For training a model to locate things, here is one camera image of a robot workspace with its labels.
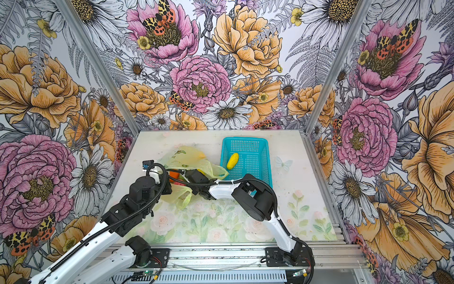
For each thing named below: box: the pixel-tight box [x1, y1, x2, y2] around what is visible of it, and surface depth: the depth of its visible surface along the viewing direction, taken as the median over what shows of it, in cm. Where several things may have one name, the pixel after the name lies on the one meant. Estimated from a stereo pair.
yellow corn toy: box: [227, 152, 240, 170], surface depth 105 cm
